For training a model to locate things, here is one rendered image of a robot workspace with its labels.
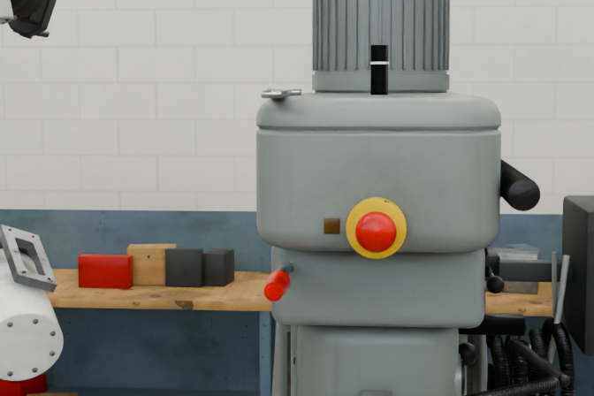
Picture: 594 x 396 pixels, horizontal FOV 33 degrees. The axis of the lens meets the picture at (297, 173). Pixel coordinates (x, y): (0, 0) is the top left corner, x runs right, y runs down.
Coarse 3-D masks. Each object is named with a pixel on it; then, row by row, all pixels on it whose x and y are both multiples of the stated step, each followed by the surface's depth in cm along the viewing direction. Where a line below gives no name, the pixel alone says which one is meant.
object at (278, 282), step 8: (288, 264) 111; (272, 272) 104; (280, 272) 103; (288, 272) 108; (272, 280) 100; (280, 280) 100; (288, 280) 103; (264, 288) 99; (272, 288) 99; (280, 288) 99; (272, 296) 99; (280, 296) 99
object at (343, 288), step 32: (288, 256) 113; (320, 256) 112; (352, 256) 112; (416, 256) 111; (448, 256) 111; (480, 256) 111; (288, 288) 113; (320, 288) 113; (352, 288) 112; (384, 288) 112; (416, 288) 112; (448, 288) 111; (480, 288) 111; (288, 320) 113; (320, 320) 113; (352, 320) 113; (384, 320) 112; (416, 320) 112; (448, 320) 112; (480, 320) 112
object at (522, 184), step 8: (504, 168) 116; (512, 168) 115; (504, 176) 110; (512, 176) 107; (520, 176) 105; (504, 184) 107; (512, 184) 103; (520, 184) 103; (528, 184) 103; (536, 184) 103; (504, 192) 105; (512, 192) 103; (520, 192) 103; (528, 192) 103; (536, 192) 103; (512, 200) 103; (520, 200) 103; (528, 200) 103; (536, 200) 103; (520, 208) 103; (528, 208) 103
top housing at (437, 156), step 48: (288, 96) 107; (336, 96) 107; (384, 96) 106; (432, 96) 105; (288, 144) 102; (336, 144) 101; (384, 144) 101; (432, 144) 101; (480, 144) 101; (288, 192) 103; (336, 192) 102; (384, 192) 101; (432, 192) 101; (480, 192) 102; (288, 240) 103; (336, 240) 103; (432, 240) 102; (480, 240) 103
